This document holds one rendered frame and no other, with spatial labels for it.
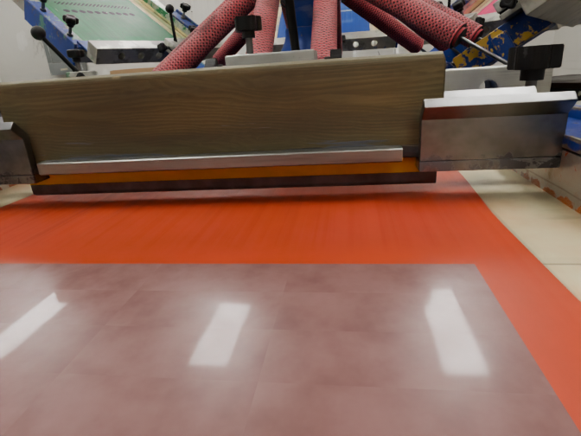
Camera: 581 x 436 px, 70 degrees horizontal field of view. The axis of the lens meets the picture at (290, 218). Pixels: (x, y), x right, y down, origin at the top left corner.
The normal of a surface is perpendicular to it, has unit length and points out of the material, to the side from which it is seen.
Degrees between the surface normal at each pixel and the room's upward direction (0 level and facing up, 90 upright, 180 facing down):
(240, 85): 90
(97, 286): 0
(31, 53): 90
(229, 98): 90
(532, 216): 0
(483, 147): 90
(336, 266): 0
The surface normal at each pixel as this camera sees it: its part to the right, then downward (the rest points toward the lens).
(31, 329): -0.07, -0.94
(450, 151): -0.13, 0.35
